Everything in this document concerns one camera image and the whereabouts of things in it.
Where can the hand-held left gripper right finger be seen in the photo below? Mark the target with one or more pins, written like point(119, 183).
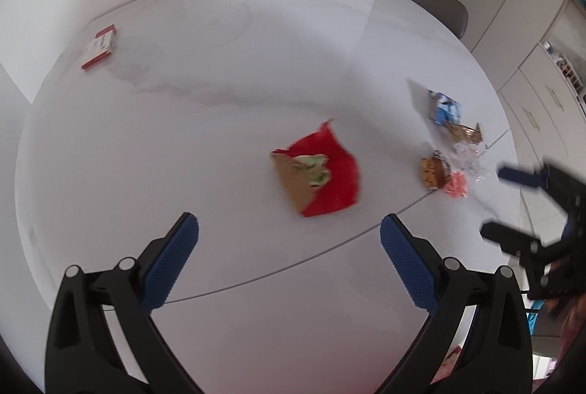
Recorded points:
point(407, 265)

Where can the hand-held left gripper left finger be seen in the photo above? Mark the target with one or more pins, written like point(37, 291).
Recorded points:
point(171, 265)

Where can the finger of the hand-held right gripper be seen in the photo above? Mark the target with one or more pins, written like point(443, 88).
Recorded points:
point(508, 238)
point(517, 177)

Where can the clear plastic wrapper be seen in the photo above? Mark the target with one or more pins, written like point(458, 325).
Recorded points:
point(471, 162)

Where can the pink wrapper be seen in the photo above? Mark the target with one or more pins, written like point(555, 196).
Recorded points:
point(455, 185)

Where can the yellow brown snack wrapper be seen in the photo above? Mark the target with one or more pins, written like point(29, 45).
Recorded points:
point(432, 174)

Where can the blue and white snack wrapper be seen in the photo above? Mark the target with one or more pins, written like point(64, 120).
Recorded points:
point(444, 107)

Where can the pink and white bin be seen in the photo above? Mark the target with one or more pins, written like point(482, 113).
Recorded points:
point(451, 364)

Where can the red wrapper with cardboard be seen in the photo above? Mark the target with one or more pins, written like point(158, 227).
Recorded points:
point(341, 174)

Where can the beige drawer unit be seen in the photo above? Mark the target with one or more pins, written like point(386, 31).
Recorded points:
point(540, 101)

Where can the white cup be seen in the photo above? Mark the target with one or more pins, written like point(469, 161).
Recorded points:
point(548, 47)

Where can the beige tall wardrobe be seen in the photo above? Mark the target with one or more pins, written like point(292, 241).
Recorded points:
point(517, 0)

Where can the red and white box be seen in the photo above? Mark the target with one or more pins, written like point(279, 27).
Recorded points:
point(98, 48)

